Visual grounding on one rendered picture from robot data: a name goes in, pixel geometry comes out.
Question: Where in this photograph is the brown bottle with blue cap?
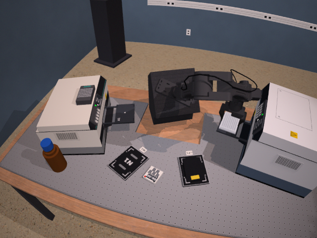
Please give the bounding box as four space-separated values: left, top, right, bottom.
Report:
40 138 67 173

